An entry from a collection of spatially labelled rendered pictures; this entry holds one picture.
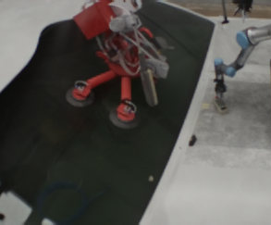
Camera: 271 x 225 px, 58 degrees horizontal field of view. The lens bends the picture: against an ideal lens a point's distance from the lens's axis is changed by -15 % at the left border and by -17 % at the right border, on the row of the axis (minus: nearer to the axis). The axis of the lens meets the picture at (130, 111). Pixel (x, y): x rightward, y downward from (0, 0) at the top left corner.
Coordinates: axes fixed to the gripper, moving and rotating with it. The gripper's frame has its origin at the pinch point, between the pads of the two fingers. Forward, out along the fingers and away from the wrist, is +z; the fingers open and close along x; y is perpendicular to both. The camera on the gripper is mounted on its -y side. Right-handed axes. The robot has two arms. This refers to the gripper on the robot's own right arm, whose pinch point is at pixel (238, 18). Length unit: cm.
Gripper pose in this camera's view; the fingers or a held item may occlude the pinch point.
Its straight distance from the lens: 208.6
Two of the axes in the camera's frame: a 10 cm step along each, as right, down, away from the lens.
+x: -1.2, -6.1, 7.9
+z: -2.1, 7.9, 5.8
